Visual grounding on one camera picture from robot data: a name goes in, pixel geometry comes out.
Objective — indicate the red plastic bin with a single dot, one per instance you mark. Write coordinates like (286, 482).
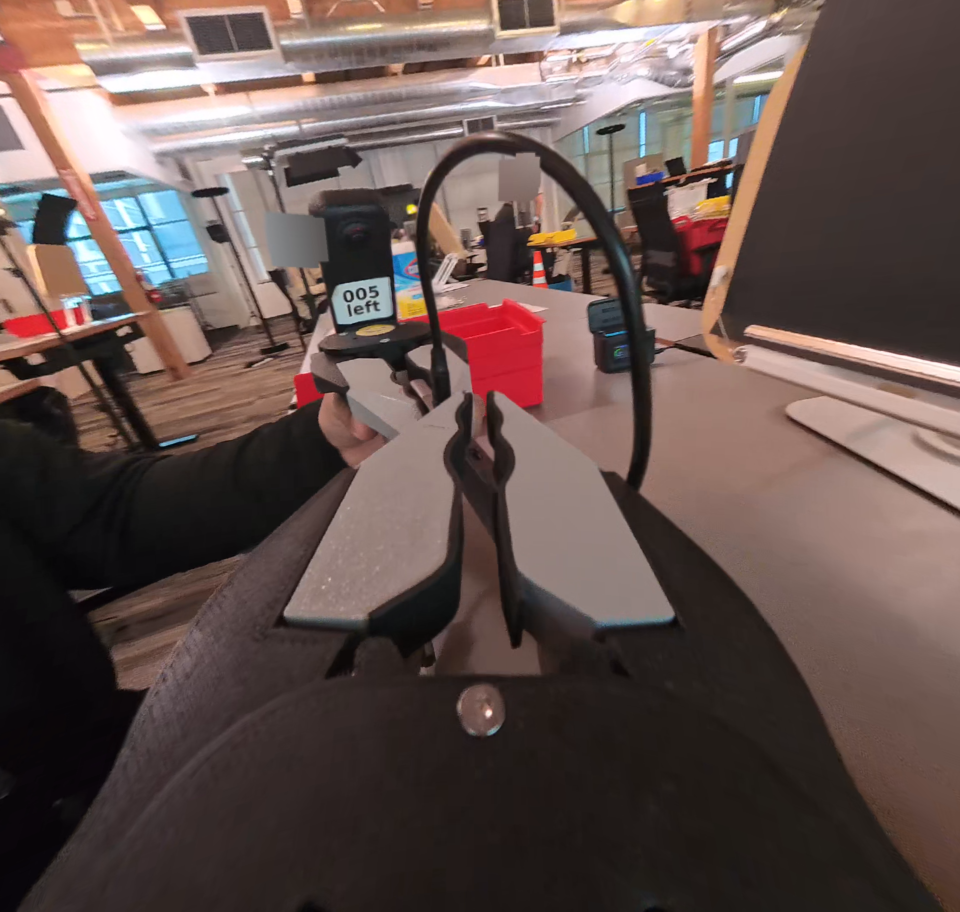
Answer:
(502, 350)

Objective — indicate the black charging case with screen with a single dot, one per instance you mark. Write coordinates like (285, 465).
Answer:
(611, 342)

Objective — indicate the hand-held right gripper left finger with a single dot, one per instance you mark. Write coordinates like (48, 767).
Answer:
(367, 545)

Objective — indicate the silver ceiling air duct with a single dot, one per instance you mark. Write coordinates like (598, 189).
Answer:
(375, 35)

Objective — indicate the black office chair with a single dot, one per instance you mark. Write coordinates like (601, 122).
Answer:
(656, 245)

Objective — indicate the person's left hand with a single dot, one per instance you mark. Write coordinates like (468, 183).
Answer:
(345, 432)

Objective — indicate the black studio light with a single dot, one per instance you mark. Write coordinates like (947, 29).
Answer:
(315, 162)

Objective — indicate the wooden table with black legs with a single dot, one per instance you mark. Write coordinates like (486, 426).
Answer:
(75, 335)

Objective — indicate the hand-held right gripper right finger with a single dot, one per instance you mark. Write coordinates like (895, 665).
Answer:
(592, 545)

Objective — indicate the wooden support post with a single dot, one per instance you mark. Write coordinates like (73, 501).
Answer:
(97, 215)
(705, 95)

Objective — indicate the wooden desk with black legs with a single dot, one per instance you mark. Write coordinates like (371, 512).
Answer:
(585, 241)

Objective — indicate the orange traffic cone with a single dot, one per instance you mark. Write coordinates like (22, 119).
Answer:
(539, 271)

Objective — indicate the red storage tote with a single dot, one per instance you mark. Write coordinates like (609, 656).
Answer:
(37, 325)

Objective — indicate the white air vent grille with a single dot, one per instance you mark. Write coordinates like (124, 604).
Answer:
(229, 33)
(525, 12)

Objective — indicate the tan panel on white stand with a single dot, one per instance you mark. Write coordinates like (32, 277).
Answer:
(448, 252)

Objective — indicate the yellow plastic bin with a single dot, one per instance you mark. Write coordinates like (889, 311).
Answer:
(551, 239)

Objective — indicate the person's left forearm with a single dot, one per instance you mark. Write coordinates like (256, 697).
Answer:
(187, 492)

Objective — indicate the black tripod stand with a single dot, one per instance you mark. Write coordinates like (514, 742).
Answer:
(45, 305)

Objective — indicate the blue white printed packet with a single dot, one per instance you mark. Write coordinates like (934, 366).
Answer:
(406, 282)

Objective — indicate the wooden book stand black panel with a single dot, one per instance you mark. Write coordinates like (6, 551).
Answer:
(862, 140)

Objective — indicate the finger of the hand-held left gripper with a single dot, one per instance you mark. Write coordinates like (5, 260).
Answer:
(367, 395)
(457, 368)

